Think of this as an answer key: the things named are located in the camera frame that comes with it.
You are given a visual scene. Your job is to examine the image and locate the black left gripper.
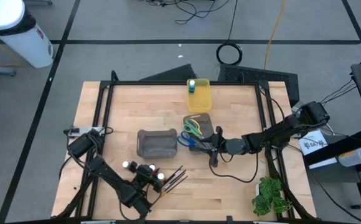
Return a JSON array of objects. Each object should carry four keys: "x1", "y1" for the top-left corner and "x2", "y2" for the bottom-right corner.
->
[{"x1": 128, "y1": 161, "x2": 164, "y2": 194}]

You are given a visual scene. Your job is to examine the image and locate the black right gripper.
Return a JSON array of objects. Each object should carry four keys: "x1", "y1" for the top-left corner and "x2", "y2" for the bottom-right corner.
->
[{"x1": 209, "y1": 126, "x2": 231, "y2": 168}]

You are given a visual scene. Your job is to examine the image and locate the blue handled scissors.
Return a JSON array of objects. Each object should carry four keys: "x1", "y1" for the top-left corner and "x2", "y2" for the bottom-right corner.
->
[{"x1": 176, "y1": 130, "x2": 214, "y2": 153}]

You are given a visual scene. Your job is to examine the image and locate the green handled scissors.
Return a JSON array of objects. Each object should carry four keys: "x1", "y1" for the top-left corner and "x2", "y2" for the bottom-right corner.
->
[{"x1": 182, "y1": 119, "x2": 212, "y2": 147}]

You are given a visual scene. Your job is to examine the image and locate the narrow grey plastic tray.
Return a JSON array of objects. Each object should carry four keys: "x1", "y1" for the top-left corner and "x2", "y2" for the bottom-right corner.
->
[{"x1": 182, "y1": 113, "x2": 215, "y2": 153}]

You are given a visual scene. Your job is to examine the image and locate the wide grey plastic tray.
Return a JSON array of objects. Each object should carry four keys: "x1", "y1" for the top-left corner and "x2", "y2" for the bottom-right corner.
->
[{"x1": 136, "y1": 128, "x2": 178, "y2": 159}]

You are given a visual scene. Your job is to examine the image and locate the yellow plastic bin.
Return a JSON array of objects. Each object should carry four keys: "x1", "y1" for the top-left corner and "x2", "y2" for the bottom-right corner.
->
[{"x1": 186, "y1": 78, "x2": 213, "y2": 113}]

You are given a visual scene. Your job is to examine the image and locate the green artificial plant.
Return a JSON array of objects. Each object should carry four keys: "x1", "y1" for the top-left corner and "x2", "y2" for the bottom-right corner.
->
[{"x1": 251, "y1": 176, "x2": 293, "y2": 217}]

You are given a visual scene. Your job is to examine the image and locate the grey left mounting plate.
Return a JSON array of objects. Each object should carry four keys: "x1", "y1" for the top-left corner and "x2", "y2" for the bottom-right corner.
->
[{"x1": 69, "y1": 126, "x2": 106, "y2": 137}]

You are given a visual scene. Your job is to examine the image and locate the black flat panel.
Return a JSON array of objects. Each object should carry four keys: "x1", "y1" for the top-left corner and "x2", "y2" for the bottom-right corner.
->
[{"x1": 139, "y1": 63, "x2": 199, "y2": 82}]

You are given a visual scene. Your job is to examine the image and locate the white box with print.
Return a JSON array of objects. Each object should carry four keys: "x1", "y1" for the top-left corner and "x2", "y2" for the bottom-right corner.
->
[{"x1": 298, "y1": 129, "x2": 339, "y2": 170}]

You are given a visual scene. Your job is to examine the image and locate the grey device yellow label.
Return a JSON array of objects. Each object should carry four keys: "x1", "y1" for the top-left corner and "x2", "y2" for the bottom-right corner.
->
[{"x1": 337, "y1": 147, "x2": 361, "y2": 168}]

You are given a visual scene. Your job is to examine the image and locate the white trash can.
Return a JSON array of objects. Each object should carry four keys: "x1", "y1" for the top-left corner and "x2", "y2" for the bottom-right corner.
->
[{"x1": 0, "y1": 0, "x2": 55, "y2": 69}]

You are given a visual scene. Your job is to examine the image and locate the brown right wrist cable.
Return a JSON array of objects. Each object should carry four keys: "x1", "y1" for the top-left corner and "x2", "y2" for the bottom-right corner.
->
[{"x1": 209, "y1": 151, "x2": 260, "y2": 184}]

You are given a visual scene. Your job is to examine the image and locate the black left base cable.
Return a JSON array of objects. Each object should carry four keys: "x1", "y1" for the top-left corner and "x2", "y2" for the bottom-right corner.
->
[{"x1": 58, "y1": 154, "x2": 75, "y2": 180}]

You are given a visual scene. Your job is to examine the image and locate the black aluminium table frame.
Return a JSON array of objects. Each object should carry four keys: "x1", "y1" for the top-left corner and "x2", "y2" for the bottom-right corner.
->
[{"x1": 52, "y1": 70, "x2": 317, "y2": 224}]

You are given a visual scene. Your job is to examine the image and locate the coiled black floor cable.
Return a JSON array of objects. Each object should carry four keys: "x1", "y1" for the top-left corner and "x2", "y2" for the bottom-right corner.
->
[{"x1": 215, "y1": 0, "x2": 243, "y2": 66}]

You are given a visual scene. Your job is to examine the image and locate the yellow floor cable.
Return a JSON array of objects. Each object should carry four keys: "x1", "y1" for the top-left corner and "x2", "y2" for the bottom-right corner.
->
[{"x1": 263, "y1": 0, "x2": 287, "y2": 70}]

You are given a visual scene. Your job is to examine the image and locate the long black floor cable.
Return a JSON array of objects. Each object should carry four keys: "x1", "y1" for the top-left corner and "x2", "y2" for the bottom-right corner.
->
[{"x1": 307, "y1": 173, "x2": 361, "y2": 224}]

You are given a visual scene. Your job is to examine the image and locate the tangled black floor cables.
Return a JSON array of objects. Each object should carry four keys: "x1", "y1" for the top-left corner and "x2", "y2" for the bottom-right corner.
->
[{"x1": 136, "y1": 0, "x2": 231, "y2": 25}]

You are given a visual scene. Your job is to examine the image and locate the black desk cables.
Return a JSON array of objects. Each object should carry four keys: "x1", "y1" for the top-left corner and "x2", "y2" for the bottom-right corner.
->
[{"x1": 319, "y1": 77, "x2": 358, "y2": 106}]

